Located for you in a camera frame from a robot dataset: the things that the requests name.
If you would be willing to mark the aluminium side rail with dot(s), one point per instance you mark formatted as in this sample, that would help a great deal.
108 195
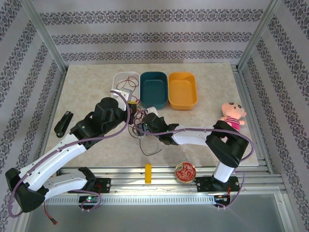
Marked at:
245 96
56 96

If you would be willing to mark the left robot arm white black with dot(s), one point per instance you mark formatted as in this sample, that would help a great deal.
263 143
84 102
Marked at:
55 159

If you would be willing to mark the pink plush doll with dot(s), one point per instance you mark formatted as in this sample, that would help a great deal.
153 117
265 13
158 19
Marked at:
232 111

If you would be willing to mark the round red gold tin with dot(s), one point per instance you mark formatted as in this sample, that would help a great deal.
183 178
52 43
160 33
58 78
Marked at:
185 172

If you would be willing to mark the teal plastic tray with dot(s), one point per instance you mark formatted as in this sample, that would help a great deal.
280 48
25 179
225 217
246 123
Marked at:
153 89

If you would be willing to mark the grey metal panel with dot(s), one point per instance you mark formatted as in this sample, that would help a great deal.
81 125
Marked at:
154 217

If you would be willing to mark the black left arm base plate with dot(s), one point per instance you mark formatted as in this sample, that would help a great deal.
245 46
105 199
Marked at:
103 186

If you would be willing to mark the orange plastic tray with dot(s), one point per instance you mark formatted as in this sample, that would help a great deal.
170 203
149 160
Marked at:
182 90

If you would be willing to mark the aluminium mounting rail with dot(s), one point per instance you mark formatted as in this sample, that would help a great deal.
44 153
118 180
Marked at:
164 187

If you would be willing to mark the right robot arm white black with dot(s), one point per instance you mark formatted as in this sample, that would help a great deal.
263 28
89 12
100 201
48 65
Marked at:
229 147

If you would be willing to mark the small circuit board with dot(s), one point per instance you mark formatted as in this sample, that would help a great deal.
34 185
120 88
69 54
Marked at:
220 197

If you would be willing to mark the white plastic tray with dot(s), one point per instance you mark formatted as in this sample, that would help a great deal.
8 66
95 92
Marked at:
118 81

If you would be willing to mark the yellow block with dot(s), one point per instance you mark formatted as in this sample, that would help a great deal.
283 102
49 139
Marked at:
148 174

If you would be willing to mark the circuit board with green light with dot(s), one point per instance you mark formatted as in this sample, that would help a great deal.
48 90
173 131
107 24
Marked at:
89 199

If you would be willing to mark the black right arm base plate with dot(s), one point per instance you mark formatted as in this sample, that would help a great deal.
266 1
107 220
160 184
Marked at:
205 184

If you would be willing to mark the black stapler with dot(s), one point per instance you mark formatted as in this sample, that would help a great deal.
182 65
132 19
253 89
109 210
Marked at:
63 123

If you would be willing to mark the aluminium frame post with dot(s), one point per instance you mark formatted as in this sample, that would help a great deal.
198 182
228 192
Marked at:
46 33
260 31

